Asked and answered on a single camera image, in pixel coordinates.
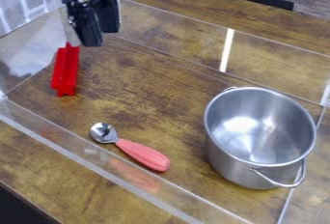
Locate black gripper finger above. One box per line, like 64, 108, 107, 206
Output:
67, 5, 103, 47
96, 0, 120, 33

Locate red star-shaped block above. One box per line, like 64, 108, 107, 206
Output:
52, 42, 80, 97

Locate silver metal pot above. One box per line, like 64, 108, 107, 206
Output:
203, 87, 317, 189

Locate spoon with pink handle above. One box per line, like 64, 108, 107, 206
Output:
89, 123, 170, 172

